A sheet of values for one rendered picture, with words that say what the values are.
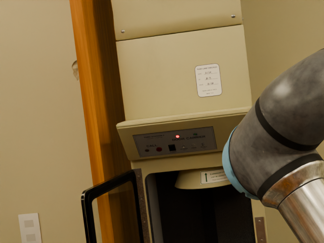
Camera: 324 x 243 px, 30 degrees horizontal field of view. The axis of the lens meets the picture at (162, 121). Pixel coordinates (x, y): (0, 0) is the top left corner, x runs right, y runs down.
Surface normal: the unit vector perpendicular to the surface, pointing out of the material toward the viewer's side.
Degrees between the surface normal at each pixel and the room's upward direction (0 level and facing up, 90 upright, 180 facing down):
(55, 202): 90
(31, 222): 90
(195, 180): 66
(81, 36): 90
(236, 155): 86
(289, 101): 75
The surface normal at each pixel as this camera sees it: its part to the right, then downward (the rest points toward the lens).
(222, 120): -0.01, 0.75
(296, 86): -0.37, -0.46
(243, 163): -0.80, 0.20
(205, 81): -0.14, 0.07
